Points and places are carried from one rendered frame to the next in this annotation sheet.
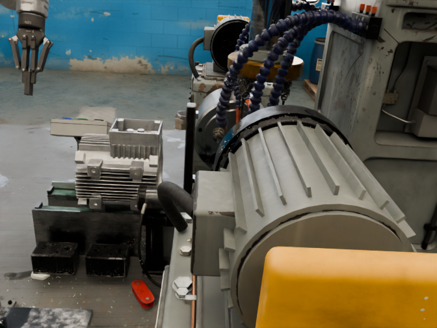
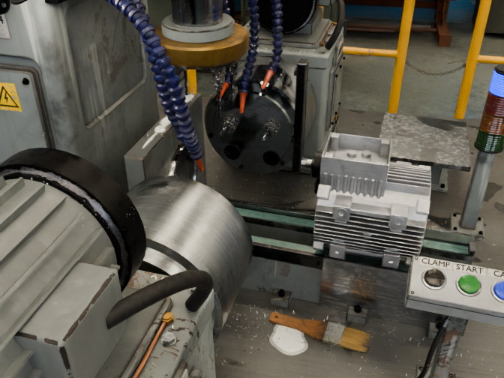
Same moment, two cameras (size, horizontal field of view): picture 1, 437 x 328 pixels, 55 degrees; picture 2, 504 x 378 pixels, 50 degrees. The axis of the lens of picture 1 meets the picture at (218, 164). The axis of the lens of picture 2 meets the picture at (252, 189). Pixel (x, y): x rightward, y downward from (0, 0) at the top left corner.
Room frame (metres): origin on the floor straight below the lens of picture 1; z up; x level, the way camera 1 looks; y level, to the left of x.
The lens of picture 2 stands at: (1.90, 0.32, 1.63)
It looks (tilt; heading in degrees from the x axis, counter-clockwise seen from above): 33 degrees down; 199
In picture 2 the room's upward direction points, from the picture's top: straight up
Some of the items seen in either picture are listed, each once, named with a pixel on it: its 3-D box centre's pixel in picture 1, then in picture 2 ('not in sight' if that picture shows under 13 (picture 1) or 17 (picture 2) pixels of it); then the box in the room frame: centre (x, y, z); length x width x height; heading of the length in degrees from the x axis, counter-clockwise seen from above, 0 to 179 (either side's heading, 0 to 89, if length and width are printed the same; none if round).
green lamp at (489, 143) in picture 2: not in sight; (490, 138); (0.68, 0.47, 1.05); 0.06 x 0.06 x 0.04
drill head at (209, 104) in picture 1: (231, 124); (151, 289); (1.37, -0.03, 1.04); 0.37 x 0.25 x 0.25; 3
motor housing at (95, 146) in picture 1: (122, 171); (371, 208); (1.00, 0.25, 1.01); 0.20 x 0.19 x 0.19; 94
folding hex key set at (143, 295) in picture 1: (142, 293); not in sight; (0.77, 0.16, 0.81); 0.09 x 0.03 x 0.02; 34
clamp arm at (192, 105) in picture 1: (188, 159); (301, 118); (0.87, 0.07, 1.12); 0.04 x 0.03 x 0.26; 93
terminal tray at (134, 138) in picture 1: (136, 138); (355, 164); (1.00, 0.21, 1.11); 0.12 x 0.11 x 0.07; 94
